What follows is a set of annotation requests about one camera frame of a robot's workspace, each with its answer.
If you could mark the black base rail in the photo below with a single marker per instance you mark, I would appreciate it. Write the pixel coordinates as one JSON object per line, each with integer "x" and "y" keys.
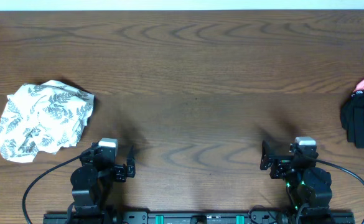
{"x": 255, "y": 216}

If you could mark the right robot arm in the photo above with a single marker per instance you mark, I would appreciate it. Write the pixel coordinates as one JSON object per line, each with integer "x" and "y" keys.
{"x": 307, "y": 186}

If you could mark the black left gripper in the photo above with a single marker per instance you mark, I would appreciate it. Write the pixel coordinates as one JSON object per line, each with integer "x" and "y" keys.
{"x": 120, "y": 172}

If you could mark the white fern print cloth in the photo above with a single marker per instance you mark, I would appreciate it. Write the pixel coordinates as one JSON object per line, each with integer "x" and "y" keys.
{"x": 43, "y": 118}

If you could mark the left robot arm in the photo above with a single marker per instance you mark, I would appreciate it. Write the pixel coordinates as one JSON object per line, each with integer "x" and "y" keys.
{"x": 93, "y": 181}

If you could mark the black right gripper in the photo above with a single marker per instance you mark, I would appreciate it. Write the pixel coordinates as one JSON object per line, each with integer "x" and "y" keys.
{"x": 282, "y": 162}

